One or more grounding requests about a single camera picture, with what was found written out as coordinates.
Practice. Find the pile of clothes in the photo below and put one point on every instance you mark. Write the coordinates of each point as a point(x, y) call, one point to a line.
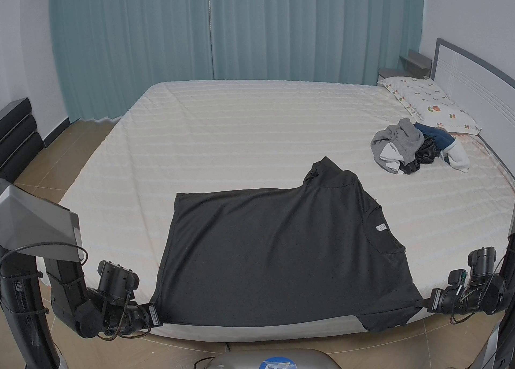
point(402, 144)

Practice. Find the grey bedside table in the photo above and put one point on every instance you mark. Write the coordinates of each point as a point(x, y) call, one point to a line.
point(418, 62)

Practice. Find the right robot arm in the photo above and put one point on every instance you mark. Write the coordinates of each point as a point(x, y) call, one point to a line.
point(483, 291)

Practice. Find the white printed pillow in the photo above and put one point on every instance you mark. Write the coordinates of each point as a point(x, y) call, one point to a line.
point(430, 100)

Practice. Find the black chest of drawers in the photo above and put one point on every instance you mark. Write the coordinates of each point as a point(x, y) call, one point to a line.
point(18, 138)

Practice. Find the blue-green curtain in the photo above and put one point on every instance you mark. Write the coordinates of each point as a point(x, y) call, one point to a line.
point(132, 37)
point(314, 17)

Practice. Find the black T-shirt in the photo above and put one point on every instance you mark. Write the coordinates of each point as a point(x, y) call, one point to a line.
point(273, 255)

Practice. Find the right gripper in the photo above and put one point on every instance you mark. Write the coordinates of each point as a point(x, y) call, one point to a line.
point(444, 301)

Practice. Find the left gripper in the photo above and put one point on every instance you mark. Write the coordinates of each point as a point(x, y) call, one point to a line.
point(139, 317)

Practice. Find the bed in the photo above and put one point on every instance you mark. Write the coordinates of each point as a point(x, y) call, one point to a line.
point(249, 138)

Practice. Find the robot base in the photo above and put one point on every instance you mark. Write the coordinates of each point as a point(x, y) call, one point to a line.
point(241, 361)

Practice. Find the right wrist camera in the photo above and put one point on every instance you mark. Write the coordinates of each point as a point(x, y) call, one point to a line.
point(457, 279)

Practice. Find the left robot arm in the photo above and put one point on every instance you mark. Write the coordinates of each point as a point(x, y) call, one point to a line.
point(60, 287)

